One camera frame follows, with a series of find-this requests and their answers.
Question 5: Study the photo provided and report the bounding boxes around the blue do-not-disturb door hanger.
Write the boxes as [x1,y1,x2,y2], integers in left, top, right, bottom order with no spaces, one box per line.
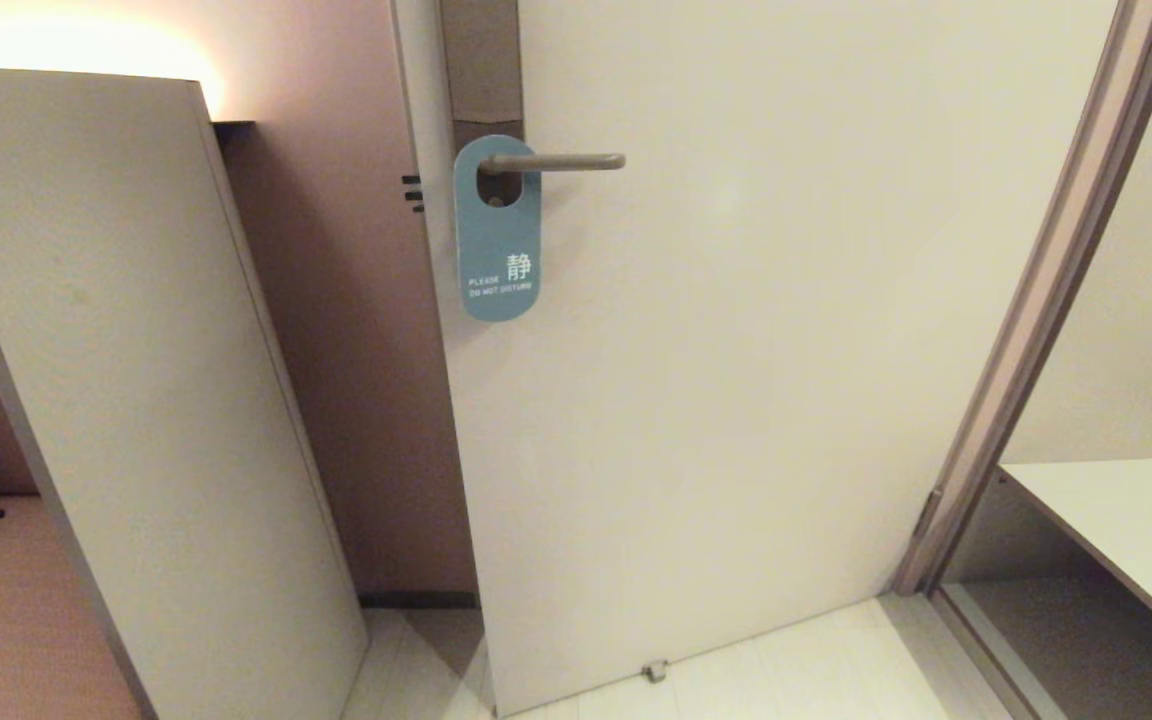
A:
[453,135,543,323]

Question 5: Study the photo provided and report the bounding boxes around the white door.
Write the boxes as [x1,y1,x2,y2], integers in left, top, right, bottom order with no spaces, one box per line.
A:
[391,0,1122,718]

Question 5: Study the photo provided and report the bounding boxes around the metal lock plate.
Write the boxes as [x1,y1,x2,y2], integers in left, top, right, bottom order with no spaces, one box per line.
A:
[439,0,525,146]

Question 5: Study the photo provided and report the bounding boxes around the dark skirting board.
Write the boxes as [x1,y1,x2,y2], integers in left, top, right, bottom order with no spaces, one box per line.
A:
[360,590,480,610]

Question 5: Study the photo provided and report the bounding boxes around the beige upright panel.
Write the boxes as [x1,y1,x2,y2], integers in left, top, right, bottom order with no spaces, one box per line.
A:
[0,68,369,720]

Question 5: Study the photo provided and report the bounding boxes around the white shelf board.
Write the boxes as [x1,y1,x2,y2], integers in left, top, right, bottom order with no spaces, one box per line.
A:
[998,457,1152,669]

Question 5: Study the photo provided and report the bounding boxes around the metal door handle lever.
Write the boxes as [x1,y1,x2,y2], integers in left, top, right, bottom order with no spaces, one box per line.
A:
[479,153,627,174]

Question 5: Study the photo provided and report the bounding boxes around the beige door frame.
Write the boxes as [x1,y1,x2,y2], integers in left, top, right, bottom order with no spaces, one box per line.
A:
[891,0,1152,599]

